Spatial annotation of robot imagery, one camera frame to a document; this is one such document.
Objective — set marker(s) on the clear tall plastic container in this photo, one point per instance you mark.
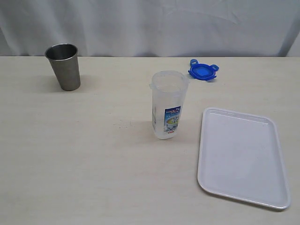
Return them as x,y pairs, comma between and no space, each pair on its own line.
168,94

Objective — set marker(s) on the blue container lid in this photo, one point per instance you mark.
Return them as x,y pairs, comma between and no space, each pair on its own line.
201,71

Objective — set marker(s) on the stainless steel cup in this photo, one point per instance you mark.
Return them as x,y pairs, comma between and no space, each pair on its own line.
63,59

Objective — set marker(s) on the white backdrop curtain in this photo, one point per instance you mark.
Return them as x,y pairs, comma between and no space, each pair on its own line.
163,28

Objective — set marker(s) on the white plastic tray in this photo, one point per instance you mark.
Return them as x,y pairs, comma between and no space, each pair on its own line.
240,158

